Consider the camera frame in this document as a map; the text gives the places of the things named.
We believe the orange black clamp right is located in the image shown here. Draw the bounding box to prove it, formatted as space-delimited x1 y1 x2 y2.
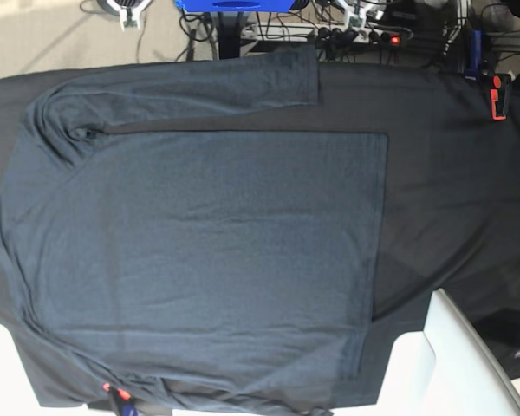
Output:
487 73 512 121

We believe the blue clamp handle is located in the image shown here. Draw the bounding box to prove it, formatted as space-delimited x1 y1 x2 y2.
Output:
464 30 482 81

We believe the black table cloth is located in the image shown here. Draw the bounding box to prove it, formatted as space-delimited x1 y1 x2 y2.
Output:
0 62 520 407

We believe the white power strip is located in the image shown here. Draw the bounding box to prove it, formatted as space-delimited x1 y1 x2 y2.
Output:
307 26 413 47

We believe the dark grey long-sleeve T-shirt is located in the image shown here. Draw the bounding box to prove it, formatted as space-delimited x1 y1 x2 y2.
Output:
0 48 387 415

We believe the orange blue clamp bottom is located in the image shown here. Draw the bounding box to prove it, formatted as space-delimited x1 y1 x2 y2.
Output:
102 383 140 416

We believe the black stand post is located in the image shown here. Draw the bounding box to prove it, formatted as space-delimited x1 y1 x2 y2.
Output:
210 12 250 60

